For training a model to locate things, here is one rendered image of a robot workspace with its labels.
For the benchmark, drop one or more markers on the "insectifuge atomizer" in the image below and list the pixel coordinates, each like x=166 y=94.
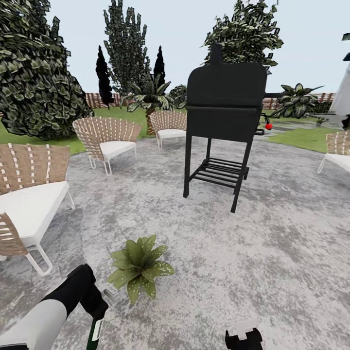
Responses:
x=94 y=335

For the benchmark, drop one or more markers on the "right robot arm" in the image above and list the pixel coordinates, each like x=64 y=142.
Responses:
x=245 y=340

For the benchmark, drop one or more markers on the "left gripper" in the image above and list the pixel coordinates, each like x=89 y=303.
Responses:
x=96 y=306

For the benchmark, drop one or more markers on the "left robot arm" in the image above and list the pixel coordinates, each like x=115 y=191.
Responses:
x=39 y=329

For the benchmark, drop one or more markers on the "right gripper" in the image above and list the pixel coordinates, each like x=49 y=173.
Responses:
x=252 y=342

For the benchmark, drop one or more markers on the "charcoal grill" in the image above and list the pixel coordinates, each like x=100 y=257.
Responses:
x=225 y=102

